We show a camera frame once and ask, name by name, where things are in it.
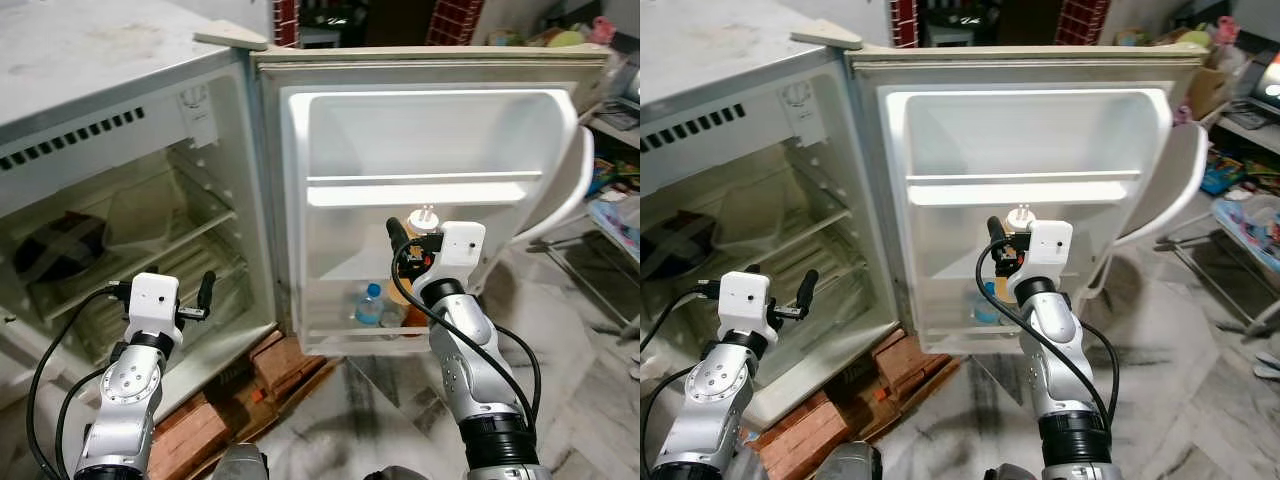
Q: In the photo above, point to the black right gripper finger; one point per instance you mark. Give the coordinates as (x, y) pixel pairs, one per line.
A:
(398, 232)
(997, 232)

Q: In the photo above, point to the white fridge door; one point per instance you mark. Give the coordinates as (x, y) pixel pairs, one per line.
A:
(420, 130)
(1020, 130)

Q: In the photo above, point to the white fridge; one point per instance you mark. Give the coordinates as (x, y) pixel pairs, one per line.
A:
(60, 60)
(700, 60)

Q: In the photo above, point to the blue capped water bottle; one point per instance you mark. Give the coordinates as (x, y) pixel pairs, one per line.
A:
(369, 305)
(985, 308)

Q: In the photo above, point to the brown jar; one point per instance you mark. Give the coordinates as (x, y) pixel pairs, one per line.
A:
(416, 322)

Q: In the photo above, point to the black round pot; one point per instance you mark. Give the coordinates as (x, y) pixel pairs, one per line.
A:
(670, 250)
(60, 250)

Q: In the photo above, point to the orange brick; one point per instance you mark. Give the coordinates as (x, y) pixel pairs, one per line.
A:
(280, 360)
(800, 435)
(900, 358)
(190, 435)

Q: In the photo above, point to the pale blue plastic basket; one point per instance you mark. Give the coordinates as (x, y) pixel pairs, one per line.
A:
(1250, 225)
(615, 230)

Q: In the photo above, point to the grey robot left leg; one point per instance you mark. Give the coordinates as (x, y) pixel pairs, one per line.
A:
(240, 465)
(848, 465)

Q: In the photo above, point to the grey robot leg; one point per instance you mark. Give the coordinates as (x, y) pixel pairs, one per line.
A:
(1010, 474)
(395, 474)
(848, 465)
(240, 465)

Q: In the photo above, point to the pale plastic chair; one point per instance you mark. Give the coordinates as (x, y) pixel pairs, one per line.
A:
(570, 170)

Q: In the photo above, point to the metal shelf rack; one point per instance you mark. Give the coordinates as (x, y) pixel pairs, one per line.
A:
(615, 118)
(1250, 130)

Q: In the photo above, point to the grey robot right leg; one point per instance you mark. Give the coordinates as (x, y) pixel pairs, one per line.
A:
(395, 474)
(1010, 474)

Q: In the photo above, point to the beige hinge cover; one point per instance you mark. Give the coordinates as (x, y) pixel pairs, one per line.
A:
(828, 36)
(232, 36)

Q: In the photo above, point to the green round toy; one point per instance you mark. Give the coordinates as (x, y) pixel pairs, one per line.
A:
(1193, 40)
(565, 40)

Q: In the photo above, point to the pink toy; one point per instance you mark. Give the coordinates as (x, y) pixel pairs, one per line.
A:
(602, 30)
(1227, 30)

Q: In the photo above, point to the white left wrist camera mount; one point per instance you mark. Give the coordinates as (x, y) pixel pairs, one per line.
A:
(152, 300)
(745, 300)

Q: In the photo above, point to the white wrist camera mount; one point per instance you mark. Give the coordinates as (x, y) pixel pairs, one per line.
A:
(1048, 250)
(745, 300)
(460, 250)
(152, 300)

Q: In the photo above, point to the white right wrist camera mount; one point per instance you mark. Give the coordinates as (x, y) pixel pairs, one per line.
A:
(1048, 250)
(460, 250)

